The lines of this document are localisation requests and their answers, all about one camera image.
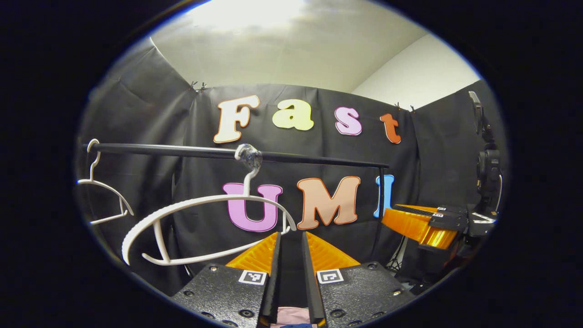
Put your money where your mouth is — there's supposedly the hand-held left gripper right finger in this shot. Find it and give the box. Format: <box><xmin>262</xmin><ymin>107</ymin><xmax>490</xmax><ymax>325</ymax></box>
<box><xmin>301</xmin><ymin>231</ymin><xmax>417</xmax><ymax>328</ymax></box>

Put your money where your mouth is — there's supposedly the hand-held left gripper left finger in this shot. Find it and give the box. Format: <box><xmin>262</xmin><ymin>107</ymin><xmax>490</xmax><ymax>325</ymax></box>
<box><xmin>171</xmin><ymin>231</ymin><xmax>282</xmax><ymax>328</ymax></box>

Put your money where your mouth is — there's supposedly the white ribbed clothes hanger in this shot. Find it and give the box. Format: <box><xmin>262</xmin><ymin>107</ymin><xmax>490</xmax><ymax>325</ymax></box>
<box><xmin>121</xmin><ymin>144</ymin><xmax>297</xmax><ymax>267</ymax></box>

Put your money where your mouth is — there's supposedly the white slim clothes hanger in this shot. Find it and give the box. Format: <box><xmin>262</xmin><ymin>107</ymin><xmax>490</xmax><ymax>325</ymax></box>
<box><xmin>77</xmin><ymin>138</ymin><xmax>135</xmax><ymax>226</ymax></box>

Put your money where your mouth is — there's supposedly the black clothes rail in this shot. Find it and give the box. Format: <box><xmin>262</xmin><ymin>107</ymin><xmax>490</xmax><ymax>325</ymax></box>
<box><xmin>82</xmin><ymin>143</ymin><xmax>390</xmax><ymax>262</ymax></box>

